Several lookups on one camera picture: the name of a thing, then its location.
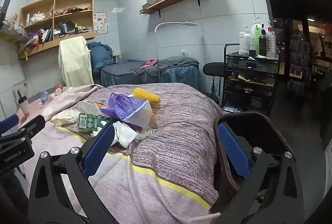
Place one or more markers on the grey wall shelf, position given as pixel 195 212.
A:
pixel 13 33

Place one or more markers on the pink blanket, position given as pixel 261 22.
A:
pixel 46 141

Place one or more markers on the clear bottle with red cap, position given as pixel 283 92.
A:
pixel 271 43

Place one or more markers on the tall white pump bottle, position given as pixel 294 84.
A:
pixel 256 21

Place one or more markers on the small white bottle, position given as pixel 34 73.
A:
pixel 252 43

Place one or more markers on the blue packet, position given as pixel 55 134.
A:
pixel 230 109

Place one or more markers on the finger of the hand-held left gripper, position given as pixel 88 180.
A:
pixel 7 123
pixel 33 124

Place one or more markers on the brown paper cup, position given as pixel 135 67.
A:
pixel 58 89

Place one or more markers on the white tumbler with black lid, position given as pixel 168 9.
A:
pixel 23 107

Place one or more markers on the white floor lamp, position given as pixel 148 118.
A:
pixel 179 23

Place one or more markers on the black stool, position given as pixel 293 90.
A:
pixel 214 68

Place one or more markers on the low wall poster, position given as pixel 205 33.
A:
pixel 19 89

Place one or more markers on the clear plastic wrapper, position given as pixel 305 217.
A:
pixel 88 107

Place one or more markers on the white tissue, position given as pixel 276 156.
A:
pixel 124 134

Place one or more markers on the small black jar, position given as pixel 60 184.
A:
pixel 252 53

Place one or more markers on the wooden wall cubby shelf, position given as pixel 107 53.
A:
pixel 58 43

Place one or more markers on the brown plastic bin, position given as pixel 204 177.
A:
pixel 259 130

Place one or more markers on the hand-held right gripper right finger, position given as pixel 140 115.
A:
pixel 233 148

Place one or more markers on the beige paper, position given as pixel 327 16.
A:
pixel 64 117

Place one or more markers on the black mesh cart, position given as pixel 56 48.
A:
pixel 249 76

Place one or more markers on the blue cloth pile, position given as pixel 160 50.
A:
pixel 99 55

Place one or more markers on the green carton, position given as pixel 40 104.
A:
pixel 89 122

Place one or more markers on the clear blue water bottle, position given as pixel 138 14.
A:
pixel 44 97

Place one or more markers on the massage bed with grey cover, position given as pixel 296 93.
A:
pixel 176 73

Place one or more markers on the purple plastic bag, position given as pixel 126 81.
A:
pixel 124 107

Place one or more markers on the yellow snack packet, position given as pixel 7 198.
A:
pixel 146 94

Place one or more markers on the pale yellow towel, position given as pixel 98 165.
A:
pixel 75 63

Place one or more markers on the dark brown pump bottle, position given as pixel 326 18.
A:
pixel 262 45

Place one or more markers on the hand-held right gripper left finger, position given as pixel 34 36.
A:
pixel 99 147

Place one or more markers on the red cloth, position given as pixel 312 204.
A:
pixel 149 63

